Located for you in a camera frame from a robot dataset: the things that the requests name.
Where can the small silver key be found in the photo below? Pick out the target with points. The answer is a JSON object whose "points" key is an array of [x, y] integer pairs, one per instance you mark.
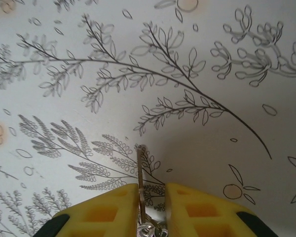
{"points": [[140, 172]]}

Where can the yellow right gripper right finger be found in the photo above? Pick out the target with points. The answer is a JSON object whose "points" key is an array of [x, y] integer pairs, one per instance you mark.
{"points": [[207, 214]]}

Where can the white floral print tablecloth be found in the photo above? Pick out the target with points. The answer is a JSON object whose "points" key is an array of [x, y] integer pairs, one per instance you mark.
{"points": [[148, 74]]}

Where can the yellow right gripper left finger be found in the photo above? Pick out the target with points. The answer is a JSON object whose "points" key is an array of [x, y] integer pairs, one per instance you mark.
{"points": [[98, 214]]}

